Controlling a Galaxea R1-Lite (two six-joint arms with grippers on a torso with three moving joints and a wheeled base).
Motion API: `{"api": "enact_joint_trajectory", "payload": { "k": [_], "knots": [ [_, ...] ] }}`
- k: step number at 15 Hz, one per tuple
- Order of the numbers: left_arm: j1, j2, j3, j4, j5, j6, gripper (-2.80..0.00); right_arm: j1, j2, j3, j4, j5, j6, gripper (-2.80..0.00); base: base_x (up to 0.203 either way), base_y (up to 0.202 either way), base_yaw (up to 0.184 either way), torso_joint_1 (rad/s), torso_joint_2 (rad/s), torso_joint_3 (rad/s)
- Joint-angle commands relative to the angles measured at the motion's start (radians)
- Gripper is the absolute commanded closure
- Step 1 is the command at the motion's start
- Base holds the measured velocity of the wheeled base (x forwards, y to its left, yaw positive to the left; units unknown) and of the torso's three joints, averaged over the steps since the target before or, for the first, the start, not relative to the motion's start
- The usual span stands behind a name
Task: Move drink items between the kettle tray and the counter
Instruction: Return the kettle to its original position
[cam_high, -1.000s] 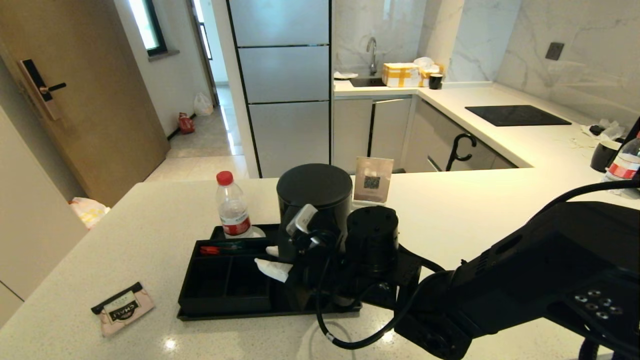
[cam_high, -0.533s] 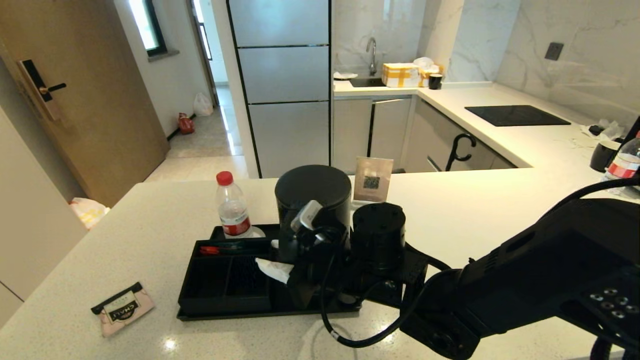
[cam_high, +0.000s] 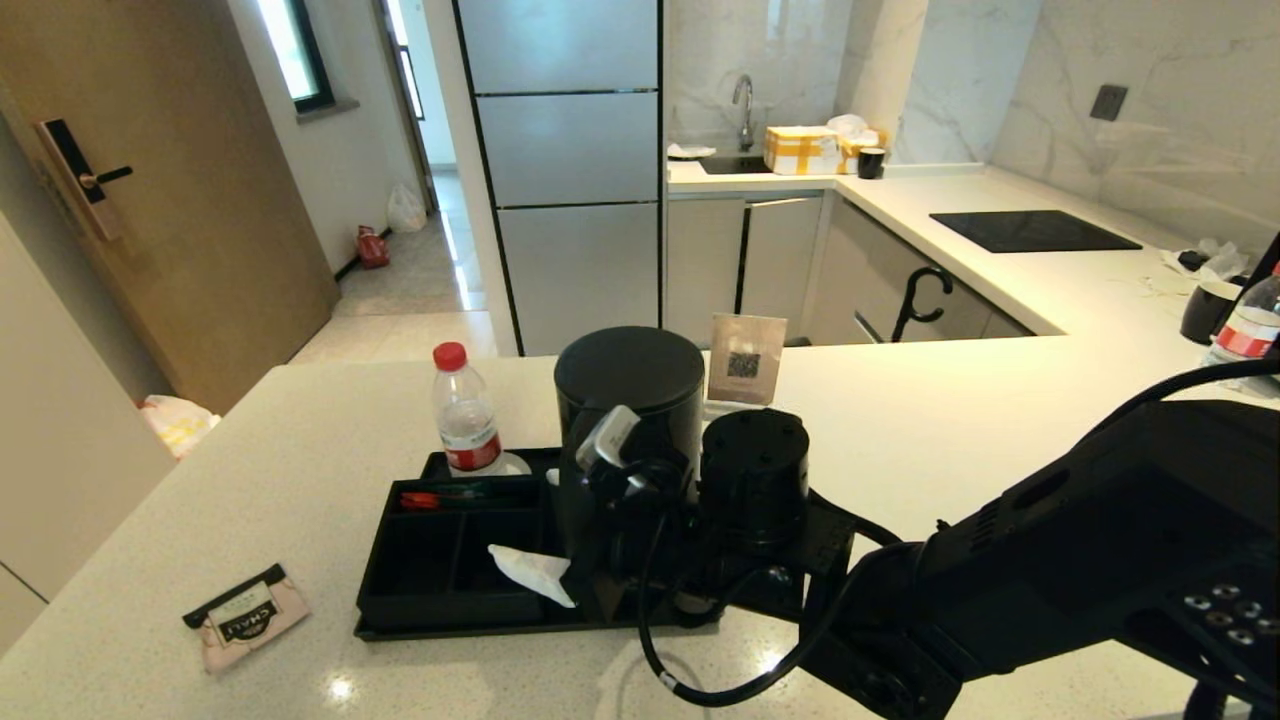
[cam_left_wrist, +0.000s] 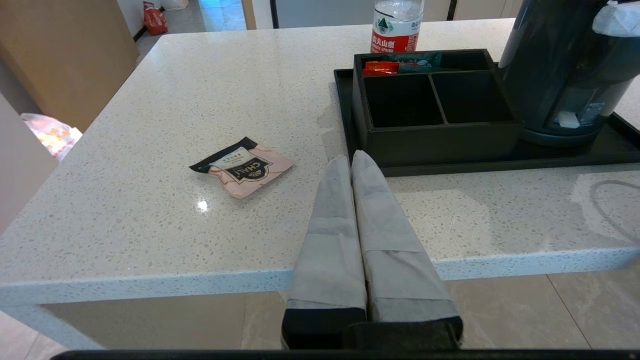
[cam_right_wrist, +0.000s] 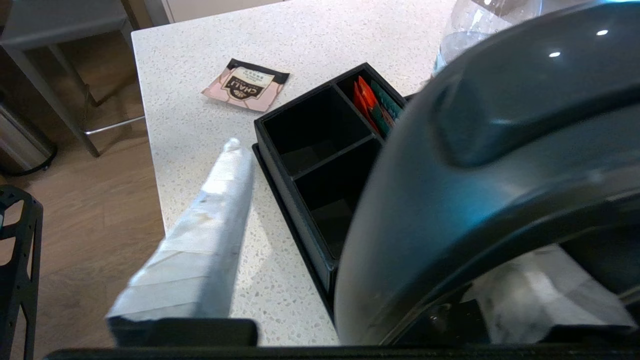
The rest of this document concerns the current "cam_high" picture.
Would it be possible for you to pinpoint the white and yellow plastic bag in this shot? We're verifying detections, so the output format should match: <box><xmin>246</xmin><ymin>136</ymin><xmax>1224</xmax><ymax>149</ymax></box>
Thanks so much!
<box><xmin>140</xmin><ymin>394</ymin><xmax>223</xmax><ymax>460</ymax></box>

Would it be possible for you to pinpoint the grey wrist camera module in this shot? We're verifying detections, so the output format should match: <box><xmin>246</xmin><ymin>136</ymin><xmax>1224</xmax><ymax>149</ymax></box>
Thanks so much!
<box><xmin>576</xmin><ymin>404</ymin><xmax>642</xmax><ymax>471</ymax></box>

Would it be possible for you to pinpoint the black framed window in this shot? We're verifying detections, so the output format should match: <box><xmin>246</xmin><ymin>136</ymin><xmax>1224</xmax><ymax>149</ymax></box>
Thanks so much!
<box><xmin>255</xmin><ymin>0</ymin><xmax>336</xmax><ymax>113</ymax></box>

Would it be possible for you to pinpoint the black mug white inside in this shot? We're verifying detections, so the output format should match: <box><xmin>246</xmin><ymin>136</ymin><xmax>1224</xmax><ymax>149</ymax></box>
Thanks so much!
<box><xmin>1181</xmin><ymin>280</ymin><xmax>1244</xmax><ymax>345</ymax></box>

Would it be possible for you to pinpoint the black door lock handle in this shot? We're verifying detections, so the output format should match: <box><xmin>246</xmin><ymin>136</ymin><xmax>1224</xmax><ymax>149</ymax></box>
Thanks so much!
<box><xmin>36</xmin><ymin>118</ymin><xmax>135</xmax><ymax>241</ymax></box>

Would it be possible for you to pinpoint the black compartment organizer box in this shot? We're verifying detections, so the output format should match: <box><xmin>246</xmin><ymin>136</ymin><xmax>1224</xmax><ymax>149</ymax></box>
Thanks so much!
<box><xmin>357</xmin><ymin>477</ymin><xmax>566</xmax><ymax>629</ymax></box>

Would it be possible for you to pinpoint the black electric kettle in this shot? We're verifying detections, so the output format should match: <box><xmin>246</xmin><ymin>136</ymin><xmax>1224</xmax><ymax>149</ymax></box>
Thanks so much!
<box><xmin>553</xmin><ymin>327</ymin><xmax>707</xmax><ymax>621</ymax></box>

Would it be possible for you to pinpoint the chrome sink faucet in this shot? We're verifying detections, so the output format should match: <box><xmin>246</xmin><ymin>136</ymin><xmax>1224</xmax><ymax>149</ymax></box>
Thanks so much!
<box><xmin>732</xmin><ymin>74</ymin><xmax>757</xmax><ymax>152</ymax></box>

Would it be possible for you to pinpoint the grey kitchen cabinet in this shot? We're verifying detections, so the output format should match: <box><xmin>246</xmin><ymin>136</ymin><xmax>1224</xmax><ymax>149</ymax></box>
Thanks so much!
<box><xmin>667</xmin><ymin>191</ymin><xmax>1036</xmax><ymax>348</ymax></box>

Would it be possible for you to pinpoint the silver refrigerator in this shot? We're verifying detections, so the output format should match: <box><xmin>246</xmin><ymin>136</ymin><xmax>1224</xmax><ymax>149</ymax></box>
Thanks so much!
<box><xmin>452</xmin><ymin>0</ymin><xmax>666</xmax><ymax>357</ymax></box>

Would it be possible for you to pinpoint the red-capped water bottle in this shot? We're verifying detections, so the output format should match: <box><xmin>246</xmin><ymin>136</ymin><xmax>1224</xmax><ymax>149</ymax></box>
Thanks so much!
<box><xmin>432</xmin><ymin>342</ymin><xmax>505</xmax><ymax>478</ymax></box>

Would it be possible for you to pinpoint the pink and black tea sachet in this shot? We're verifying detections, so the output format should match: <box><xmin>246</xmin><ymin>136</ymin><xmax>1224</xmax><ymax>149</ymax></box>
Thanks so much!
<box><xmin>182</xmin><ymin>563</ymin><xmax>311</xmax><ymax>675</ymax></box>

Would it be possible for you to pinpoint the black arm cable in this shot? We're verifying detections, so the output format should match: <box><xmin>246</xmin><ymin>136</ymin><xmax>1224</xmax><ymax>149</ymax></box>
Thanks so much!
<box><xmin>638</xmin><ymin>510</ymin><xmax>901</xmax><ymax>708</ymax></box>

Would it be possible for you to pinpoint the small yellow taped box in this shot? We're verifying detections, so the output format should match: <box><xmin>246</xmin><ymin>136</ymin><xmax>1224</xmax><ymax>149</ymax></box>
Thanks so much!
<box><xmin>840</xmin><ymin>132</ymin><xmax>891</xmax><ymax>175</ymax></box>

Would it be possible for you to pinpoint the acrylic QR code sign stand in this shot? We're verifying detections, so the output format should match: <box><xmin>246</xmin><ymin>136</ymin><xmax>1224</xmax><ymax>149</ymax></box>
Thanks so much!
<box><xmin>705</xmin><ymin>313</ymin><xmax>789</xmax><ymax>413</ymax></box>

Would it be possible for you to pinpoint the black serving tray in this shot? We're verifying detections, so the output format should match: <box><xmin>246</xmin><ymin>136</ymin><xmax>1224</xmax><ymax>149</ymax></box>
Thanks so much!
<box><xmin>353</xmin><ymin>447</ymin><xmax>725</xmax><ymax>642</ymax></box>

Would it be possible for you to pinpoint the crumpled clear plastic wrap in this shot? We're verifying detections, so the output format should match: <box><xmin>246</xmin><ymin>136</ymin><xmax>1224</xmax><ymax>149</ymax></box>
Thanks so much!
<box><xmin>1163</xmin><ymin>238</ymin><xmax>1251</xmax><ymax>284</ymax></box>

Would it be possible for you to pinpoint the cardboard box with yellow tape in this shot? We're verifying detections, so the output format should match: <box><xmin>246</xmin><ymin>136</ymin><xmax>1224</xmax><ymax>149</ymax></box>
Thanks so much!
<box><xmin>765</xmin><ymin>126</ymin><xmax>843</xmax><ymax>176</ymax></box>

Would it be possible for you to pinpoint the black curved hook handle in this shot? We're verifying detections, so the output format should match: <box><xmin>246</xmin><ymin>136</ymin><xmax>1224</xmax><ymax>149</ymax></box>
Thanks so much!
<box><xmin>891</xmin><ymin>266</ymin><xmax>954</xmax><ymax>345</ymax></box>

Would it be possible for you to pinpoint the black looped forearm cable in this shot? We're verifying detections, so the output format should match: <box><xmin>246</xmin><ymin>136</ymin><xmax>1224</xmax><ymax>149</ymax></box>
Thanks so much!
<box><xmin>1085</xmin><ymin>358</ymin><xmax>1280</xmax><ymax>441</ymax></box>

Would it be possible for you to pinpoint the black induction cooktop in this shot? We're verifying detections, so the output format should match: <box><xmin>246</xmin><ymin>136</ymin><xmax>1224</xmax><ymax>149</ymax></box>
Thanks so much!
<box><xmin>930</xmin><ymin>210</ymin><xmax>1144</xmax><ymax>254</ymax></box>

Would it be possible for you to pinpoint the wooden door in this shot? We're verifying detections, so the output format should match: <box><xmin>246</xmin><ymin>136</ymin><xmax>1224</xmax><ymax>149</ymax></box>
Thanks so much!
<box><xmin>0</xmin><ymin>0</ymin><xmax>342</xmax><ymax>415</ymax></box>

